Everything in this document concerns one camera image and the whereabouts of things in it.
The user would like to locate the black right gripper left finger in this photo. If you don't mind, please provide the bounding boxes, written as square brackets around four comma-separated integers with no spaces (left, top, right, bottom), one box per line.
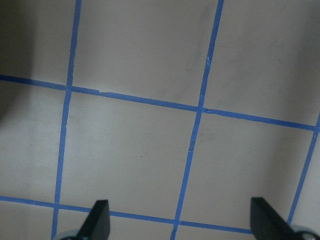
[75,199,111,240]

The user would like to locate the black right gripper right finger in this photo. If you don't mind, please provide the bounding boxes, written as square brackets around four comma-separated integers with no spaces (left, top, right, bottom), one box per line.
[250,197,304,240]

